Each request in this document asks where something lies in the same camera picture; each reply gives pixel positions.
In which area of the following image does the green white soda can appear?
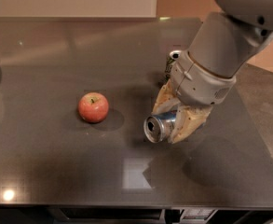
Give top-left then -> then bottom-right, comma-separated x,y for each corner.
165,49 -> 182,81

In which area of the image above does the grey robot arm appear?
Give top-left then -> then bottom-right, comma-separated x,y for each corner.
143,0 -> 273,144

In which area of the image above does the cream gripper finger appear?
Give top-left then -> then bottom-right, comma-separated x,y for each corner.
152,80 -> 180,115
168,105 -> 212,144

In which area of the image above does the silver blue redbull can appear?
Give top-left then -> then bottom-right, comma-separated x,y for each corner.
143,110 -> 176,143

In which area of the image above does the red apple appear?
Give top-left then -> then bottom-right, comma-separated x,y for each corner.
78,92 -> 109,123

